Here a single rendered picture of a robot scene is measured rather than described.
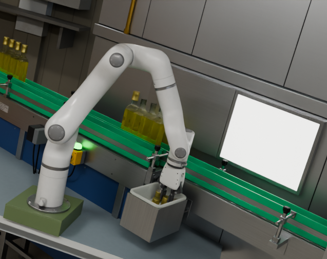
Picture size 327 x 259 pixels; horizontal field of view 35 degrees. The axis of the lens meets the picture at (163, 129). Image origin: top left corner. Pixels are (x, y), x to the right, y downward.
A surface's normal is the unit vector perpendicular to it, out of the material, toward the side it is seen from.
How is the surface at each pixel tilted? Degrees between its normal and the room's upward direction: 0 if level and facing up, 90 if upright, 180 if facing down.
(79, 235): 0
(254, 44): 90
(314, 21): 90
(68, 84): 90
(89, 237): 0
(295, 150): 90
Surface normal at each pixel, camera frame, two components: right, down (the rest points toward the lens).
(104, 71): -0.47, 0.64
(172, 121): -0.24, -0.52
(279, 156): -0.58, 0.07
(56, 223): -0.21, 0.22
